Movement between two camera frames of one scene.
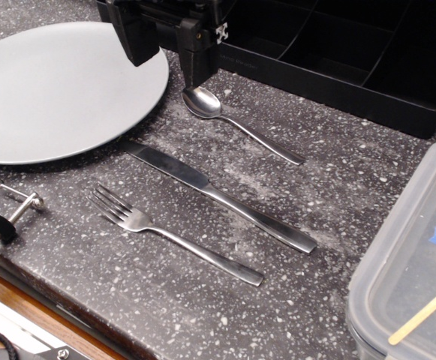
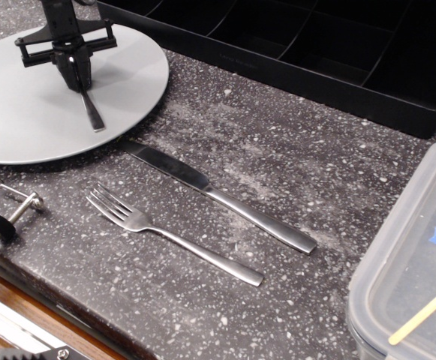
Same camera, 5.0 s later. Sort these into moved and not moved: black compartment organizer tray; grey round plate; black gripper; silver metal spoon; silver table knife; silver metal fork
Moved: silver metal spoon; black gripper
Not moved: silver metal fork; black compartment organizer tray; silver table knife; grey round plate
